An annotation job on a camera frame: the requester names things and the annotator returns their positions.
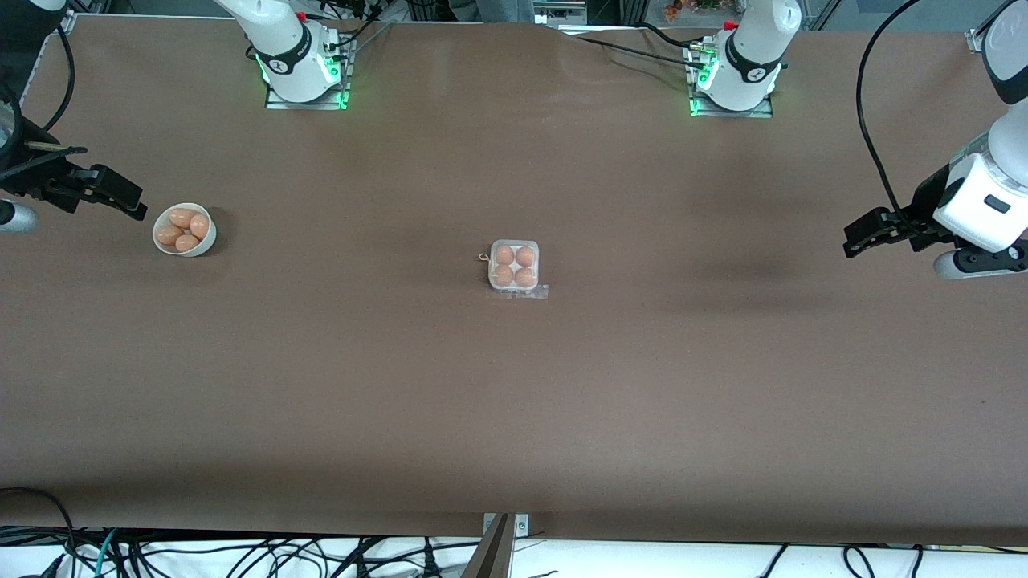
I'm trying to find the long black table cable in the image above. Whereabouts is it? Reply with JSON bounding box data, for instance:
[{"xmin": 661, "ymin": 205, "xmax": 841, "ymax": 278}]
[{"xmin": 562, "ymin": 31, "xmax": 709, "ymax": 71}]

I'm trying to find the clear plastic egg carton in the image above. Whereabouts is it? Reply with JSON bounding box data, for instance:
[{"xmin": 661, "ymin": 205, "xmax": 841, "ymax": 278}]
[{"xmin": 488, "ymin": 239, "xmax": 541, "ymax": 292}]

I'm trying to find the black base cable bundle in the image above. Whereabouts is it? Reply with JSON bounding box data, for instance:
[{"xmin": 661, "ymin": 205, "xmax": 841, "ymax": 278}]
[{"xmin": 317, "ymin": 0, "xmax": 396, "ymax": 51}]

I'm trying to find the black looped floor cable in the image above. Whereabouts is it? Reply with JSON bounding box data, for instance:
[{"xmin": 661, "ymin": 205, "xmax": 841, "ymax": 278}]
[{"xmin": 0, "ymin": 486, "xmax": 78, "ymax": 578}]

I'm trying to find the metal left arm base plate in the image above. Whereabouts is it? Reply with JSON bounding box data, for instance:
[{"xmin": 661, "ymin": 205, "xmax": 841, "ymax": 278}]
[{"xmin": 688, "ymin": 40, "xmax": 775, "ymax": 119}]

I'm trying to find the orange background clutter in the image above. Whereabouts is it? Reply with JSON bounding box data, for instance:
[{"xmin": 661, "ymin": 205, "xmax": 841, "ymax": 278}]
[{"xmin": 662, "ymin": 0, "xmax": 724, "ymax": 22}]

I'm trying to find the white round bowl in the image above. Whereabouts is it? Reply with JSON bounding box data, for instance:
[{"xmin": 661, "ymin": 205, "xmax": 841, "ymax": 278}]
[{"xmin": 153, "ymin": 202, "xmax": 217, "ymax": 258}]

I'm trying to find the short black table cable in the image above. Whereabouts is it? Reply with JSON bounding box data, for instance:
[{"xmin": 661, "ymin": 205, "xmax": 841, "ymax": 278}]
[{"xmin": 636, "ymin": 22, "xmax": 714, "ymax": 51}]

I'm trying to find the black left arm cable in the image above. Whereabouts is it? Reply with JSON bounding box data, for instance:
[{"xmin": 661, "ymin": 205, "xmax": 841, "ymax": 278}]
[{"xmin": 855, "ymin": 0, "xmax": 924, "ymax": 222}]

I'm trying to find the white power strip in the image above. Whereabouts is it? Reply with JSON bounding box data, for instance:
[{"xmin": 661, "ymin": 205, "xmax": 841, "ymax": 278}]
[{"xmin": 532, "ymin": 2, "xmax": 589, "ymax": 26}]

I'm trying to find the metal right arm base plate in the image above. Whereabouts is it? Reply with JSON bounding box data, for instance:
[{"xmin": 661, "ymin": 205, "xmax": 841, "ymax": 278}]
[{"xmin": 265, "ymin": 36, "xmax": 353, "ymax": 111}]

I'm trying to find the teal floor cable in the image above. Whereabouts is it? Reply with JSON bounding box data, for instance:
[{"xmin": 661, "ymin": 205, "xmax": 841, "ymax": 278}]
[{"xmin": 93, "ymin": 528, "xmax": 121, "ymax": 578}]

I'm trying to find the blue jeans person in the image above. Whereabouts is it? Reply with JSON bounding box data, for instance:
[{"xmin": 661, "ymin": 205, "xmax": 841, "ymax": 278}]
[{"xmin": 448, "ymin": 0, "xmax": 536, "ymax": 23}]

